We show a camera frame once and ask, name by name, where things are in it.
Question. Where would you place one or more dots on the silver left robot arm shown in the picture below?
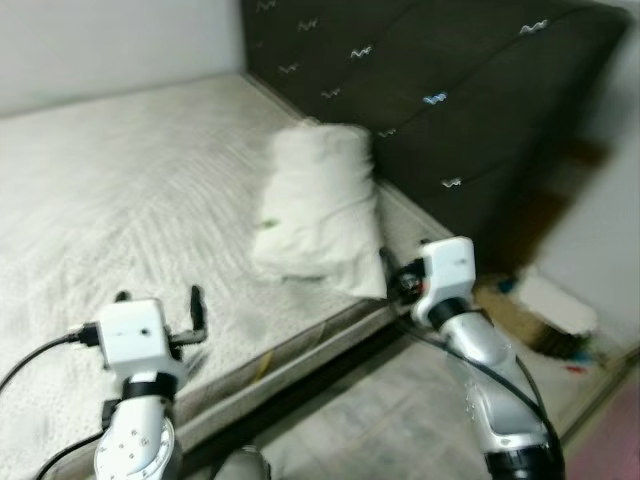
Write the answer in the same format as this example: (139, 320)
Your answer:
(135, 445)

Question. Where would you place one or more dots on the white pillow with green tree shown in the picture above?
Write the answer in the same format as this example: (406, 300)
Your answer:
(315, 200)

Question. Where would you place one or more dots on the brown cardboard piece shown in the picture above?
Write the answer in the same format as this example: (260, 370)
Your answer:
(510, 315)

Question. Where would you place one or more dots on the white quilted patterned mattress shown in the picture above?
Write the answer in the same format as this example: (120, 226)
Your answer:
(120, 180)

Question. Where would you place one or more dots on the silver left robot leg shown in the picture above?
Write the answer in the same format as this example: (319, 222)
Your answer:
(240, 465)

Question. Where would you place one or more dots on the white box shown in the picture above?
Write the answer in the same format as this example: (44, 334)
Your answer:
(560, 300)

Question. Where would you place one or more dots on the pink mat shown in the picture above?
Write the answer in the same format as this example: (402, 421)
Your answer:
(610, 440)

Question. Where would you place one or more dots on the dark tufted studded headboard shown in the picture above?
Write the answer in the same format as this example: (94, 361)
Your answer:
(460, 90)

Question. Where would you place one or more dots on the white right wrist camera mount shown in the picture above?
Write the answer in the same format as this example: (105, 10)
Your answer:
(447, 268)

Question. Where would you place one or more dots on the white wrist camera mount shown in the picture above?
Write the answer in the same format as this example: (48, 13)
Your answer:
(447, 268)
(135, 335)

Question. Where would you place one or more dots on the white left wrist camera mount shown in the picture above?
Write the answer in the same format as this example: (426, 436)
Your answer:
(135, 335)

